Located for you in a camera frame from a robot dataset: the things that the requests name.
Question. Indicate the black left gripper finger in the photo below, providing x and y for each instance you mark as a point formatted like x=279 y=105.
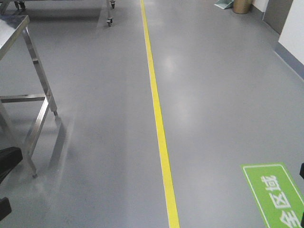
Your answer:
x=9 y=159

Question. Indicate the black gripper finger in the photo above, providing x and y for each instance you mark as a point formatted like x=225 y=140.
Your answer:
x=5 y=207

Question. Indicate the steel cart with casters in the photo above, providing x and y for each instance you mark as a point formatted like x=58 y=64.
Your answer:
x=59 y=9

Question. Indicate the green floor sign sticker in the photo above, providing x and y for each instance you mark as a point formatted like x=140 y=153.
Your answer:
x=277 y=196

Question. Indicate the cardboard tube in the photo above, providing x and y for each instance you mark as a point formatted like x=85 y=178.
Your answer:
x=241 y=6

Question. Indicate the stainless steel rack frame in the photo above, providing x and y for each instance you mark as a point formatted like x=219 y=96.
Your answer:
x=11 y=27

